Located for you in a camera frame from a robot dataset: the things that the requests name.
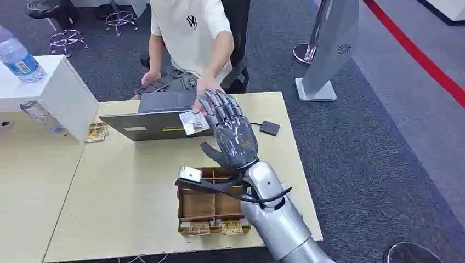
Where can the clear water bottle blue label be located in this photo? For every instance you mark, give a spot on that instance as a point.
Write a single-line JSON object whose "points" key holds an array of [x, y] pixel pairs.
{"points": [[18, 58]]}

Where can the dark phone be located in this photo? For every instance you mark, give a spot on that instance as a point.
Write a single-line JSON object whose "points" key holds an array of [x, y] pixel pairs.
{"points": [[152, 88]]}

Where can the red floor tape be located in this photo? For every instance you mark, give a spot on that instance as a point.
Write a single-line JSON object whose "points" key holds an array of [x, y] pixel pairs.
{"points": [[417, 54]]}

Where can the person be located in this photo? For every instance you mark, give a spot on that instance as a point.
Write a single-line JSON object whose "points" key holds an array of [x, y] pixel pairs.
{"points": [[190, 32]]}

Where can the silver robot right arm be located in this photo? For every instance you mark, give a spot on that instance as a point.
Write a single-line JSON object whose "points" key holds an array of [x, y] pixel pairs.
{"points": [[279, 221]]}

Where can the wooden card box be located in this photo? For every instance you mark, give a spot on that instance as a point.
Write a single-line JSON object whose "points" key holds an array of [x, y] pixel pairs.
{"points": [[209, 207]]}

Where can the stack of yellow cards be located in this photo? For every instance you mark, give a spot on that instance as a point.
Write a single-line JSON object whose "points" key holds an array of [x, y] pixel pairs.
{"points": [[96, 132]]}

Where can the clear plastic holder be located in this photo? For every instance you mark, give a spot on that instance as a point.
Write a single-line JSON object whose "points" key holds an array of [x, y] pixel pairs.
{"points": [[41, 116]]}

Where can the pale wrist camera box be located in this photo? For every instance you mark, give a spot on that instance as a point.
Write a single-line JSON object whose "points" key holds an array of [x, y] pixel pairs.
{"points": [[190, 174]]}

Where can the white platform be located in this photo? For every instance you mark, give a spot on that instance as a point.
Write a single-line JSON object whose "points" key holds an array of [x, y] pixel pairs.
{"points": [[448, 9]]}

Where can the yellow printed card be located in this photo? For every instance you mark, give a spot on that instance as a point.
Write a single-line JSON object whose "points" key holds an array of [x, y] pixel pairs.
{"points": [[198, 229], [231, 227]]}

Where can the grey standing panel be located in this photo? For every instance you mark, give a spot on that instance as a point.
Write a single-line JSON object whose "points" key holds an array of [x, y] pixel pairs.
{"points": [[332, 47]]}

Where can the black stool chrome base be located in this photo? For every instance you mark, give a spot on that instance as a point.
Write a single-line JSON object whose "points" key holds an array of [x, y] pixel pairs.
{"points": [[54, 14]]}

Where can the person's right hand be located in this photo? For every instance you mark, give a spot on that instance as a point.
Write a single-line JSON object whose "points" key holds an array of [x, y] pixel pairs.
{"points": [[150, 77]]}

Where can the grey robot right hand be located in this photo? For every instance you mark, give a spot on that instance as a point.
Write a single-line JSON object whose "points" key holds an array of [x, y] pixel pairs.
{"points": [[234, 138]]}

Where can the grey laptop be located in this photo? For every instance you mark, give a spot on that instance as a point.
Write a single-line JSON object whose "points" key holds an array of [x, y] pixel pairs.
{"points": [[152, 123]]}

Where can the black round stool seat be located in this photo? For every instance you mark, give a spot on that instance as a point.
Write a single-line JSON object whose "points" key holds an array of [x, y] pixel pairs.
{"points": [[410, 254]]}

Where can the white printed card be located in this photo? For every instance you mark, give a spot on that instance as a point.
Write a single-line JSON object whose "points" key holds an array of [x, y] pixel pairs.
{"points": [[193, 122]]}

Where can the person's left hand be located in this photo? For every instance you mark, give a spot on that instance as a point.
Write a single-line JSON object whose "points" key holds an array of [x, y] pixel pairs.
{"points": [[205, 84]]}

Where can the chrome stanchion post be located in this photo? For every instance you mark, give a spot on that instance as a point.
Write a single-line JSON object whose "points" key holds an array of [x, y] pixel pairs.
{"points": [[308, 51]]}

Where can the white box stand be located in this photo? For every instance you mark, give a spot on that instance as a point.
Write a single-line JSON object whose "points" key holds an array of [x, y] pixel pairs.
{"points": [[58, 90]]}

